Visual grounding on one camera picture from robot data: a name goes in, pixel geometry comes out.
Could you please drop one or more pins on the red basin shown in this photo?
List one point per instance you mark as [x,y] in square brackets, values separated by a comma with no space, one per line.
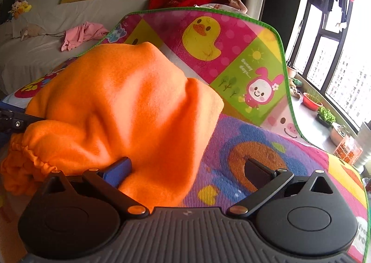
[311,102]

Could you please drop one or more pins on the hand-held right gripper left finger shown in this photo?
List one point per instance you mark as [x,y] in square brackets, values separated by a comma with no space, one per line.
[118,170]

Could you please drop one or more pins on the brown sandals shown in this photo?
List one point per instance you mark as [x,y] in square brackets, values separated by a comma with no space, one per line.
[296,93]

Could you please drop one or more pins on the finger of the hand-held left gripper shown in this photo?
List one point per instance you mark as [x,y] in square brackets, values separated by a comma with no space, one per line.
[14,121]

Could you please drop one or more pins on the white plant pot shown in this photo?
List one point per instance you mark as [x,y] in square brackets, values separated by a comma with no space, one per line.
[364,144]

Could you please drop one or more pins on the small grey pot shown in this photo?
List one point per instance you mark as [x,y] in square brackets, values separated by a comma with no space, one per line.
[338,135]

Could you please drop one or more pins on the small beige toy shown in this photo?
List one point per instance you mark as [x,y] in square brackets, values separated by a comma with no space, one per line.
[30,31]

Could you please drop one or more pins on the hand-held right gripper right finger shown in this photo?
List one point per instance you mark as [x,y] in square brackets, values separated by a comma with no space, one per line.
[256,171]

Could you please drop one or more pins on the beige pink cloth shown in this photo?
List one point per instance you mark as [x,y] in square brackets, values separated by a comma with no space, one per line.
[236,1]

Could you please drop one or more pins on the black tray of green sprouts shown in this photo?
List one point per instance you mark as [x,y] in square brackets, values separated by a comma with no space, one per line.
[326,116]

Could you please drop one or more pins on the black window frame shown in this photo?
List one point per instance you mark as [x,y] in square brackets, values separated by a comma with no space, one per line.
[345,112]

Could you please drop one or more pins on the grey covered sofa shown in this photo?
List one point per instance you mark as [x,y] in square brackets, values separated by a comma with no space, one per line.
[34,51]

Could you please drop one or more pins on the orange fleece garment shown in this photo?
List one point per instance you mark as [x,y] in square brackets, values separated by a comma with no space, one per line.
[130,100]

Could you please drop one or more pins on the pink garment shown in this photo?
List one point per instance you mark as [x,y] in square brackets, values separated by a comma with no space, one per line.
[81,34]

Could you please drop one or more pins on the colourful cartoon play mat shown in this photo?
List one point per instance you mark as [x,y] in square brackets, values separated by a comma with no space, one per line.
[232,48]

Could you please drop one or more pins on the orange packet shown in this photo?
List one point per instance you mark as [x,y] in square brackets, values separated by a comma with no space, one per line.
[347,153]

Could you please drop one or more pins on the yellow plush toy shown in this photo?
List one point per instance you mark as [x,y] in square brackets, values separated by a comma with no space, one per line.
[20,7]

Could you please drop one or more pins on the pink flower pot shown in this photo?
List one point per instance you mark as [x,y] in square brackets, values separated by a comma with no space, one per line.
[291,71]

